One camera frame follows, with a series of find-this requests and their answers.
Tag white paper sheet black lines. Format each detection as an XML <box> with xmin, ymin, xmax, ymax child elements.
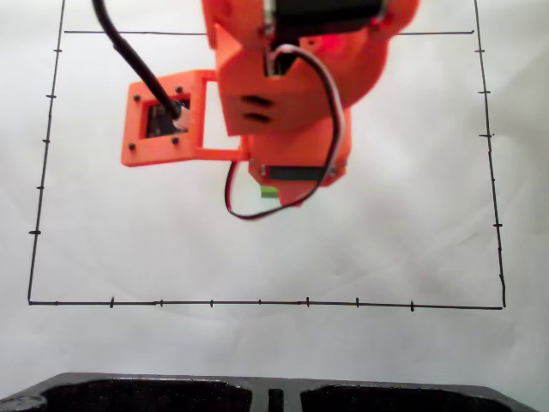
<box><xmin>0</xmin><ymin>0</ymin><xmax>549</xmax><ymax>403</ymax></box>

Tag red white black motor wire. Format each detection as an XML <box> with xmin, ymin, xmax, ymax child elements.
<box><xmin>224</xmin><ymin>42</ymin><xmax>347</xmax><ymax>221</ymax></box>

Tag orange camera box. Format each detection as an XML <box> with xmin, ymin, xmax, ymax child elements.
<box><xmin>119</xmin><ymin>68</ymin><xmax>250</xmax><ymax>168</ymax></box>

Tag black camera cable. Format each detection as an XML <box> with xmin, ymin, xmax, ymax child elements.
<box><xmin>90</xmin><ymin>0</ymin><xmax>190</xmax><ymax>126</ymax></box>

